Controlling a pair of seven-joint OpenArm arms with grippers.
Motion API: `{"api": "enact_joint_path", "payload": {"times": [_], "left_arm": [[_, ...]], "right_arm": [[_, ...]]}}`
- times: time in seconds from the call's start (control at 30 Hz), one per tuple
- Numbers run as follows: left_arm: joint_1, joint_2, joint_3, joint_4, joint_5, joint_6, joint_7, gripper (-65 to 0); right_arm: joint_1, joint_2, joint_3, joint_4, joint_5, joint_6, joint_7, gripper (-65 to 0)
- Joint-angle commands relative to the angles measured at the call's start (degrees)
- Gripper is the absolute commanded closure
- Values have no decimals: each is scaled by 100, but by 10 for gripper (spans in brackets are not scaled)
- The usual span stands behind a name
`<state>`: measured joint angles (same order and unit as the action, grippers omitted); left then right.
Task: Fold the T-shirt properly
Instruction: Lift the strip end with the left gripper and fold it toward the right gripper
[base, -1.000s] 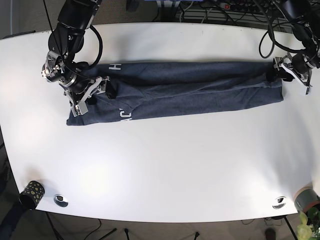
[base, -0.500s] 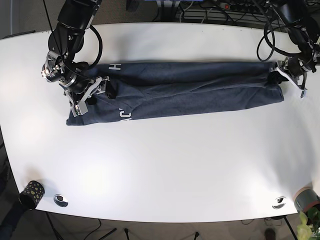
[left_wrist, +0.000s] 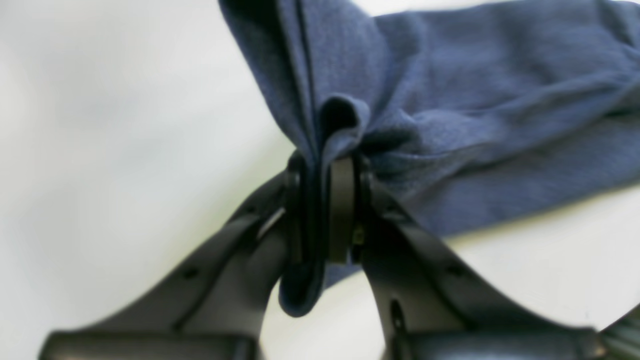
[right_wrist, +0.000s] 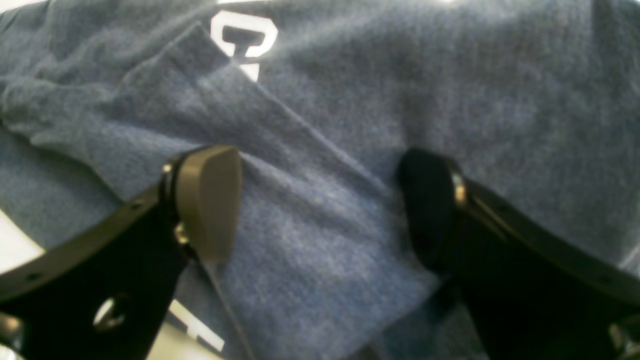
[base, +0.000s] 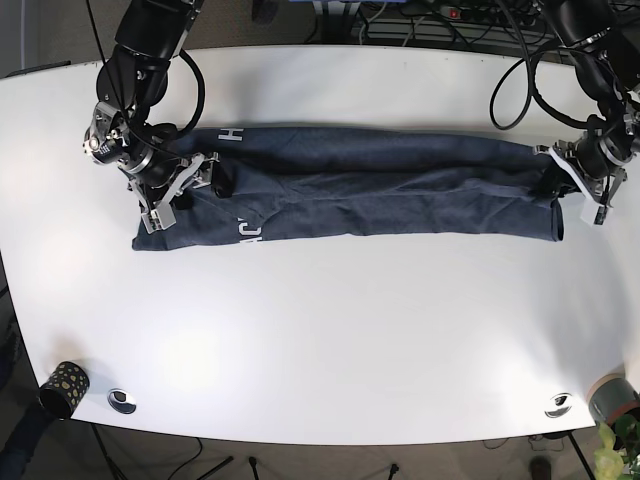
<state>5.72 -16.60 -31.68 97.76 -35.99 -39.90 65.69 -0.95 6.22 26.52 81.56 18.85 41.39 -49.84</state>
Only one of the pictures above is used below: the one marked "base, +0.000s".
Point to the grey plant pot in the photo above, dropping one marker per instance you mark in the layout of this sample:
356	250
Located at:
611	397

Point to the dark blue T-shirt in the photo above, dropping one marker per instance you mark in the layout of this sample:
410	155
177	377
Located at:
314	182

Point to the black gold spotted cup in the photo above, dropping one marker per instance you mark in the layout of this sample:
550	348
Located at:
64	389

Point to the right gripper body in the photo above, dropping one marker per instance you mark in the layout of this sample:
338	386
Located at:
155	171

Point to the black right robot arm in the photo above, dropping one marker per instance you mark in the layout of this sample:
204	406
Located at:
132	80

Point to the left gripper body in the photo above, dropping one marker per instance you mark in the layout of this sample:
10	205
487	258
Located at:
596	162

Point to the silver table grommet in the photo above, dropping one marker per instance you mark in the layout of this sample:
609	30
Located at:
558	405
121	401

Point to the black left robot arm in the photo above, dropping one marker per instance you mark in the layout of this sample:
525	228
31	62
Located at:
606	64

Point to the green potted plant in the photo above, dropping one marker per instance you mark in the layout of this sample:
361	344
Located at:
618	456

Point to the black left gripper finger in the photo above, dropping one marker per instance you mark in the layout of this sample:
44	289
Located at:
554	183
594	212

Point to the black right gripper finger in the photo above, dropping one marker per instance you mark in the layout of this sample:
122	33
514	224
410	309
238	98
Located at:
222	182
157	219

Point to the left silver table grommet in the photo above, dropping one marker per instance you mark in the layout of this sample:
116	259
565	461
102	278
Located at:
121	401

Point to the right silver table grommet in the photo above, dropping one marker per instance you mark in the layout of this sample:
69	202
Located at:
558	405

